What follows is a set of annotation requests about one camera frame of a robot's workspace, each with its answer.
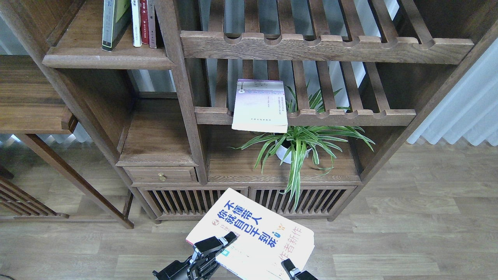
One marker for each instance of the yellow and grey book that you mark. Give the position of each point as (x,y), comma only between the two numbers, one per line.
(117,15)

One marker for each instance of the green spider plant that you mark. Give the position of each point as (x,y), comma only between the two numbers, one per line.
(323,137)

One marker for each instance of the red upright book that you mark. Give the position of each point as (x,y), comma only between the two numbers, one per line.
(144,21)

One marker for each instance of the brass drawer knob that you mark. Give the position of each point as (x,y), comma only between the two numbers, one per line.
(161,177)

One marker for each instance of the white upright book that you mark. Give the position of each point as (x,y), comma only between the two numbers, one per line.
(135,8)

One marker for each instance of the pale purple book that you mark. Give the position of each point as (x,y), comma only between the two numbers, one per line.
(260,106)

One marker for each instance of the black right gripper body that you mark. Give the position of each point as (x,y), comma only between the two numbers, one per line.
(304,275)

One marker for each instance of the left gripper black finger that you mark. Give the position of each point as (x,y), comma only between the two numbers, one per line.
(210,247)

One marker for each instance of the large white book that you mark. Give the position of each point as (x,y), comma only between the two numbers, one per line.
(264,238)

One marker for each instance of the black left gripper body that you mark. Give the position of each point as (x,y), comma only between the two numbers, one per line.
(200,266)

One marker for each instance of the white plant pot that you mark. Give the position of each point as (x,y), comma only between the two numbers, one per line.
(284,151)

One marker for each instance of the white curtain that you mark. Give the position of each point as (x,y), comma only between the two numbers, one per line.
(470,109)

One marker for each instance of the wooden side table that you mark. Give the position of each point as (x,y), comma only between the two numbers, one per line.
(30,106)

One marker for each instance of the dark wooden bookshelf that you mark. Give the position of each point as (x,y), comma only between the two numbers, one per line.
(166,110)

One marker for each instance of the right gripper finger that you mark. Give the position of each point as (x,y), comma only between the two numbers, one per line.
(291,270)

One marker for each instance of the grey upright book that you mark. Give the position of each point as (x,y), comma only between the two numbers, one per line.
(151,24)

